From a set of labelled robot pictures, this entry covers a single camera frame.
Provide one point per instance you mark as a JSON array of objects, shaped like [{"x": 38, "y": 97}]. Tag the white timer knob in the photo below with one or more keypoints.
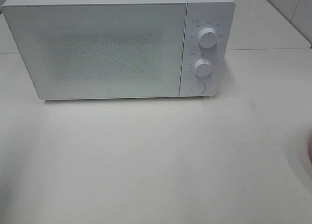
[{"x": 202, "y": 68}]

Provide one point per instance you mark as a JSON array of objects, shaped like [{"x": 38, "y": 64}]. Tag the white microwave oven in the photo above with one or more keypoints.
[{"x": 199, "y": 14}]

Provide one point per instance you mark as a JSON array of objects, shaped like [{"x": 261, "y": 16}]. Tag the round door release button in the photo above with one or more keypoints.
[{"x": 198, "y": 88}]

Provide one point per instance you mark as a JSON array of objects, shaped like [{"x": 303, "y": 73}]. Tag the pink plate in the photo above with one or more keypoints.
[{"x": 310, "y": 149}]

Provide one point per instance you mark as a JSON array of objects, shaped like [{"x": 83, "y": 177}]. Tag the white upper power knob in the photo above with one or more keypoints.
[{"x": 207, "y": 37}]

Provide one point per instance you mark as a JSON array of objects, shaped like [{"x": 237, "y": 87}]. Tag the white microwave door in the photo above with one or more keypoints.
[{"x": 100, "y": 51}]

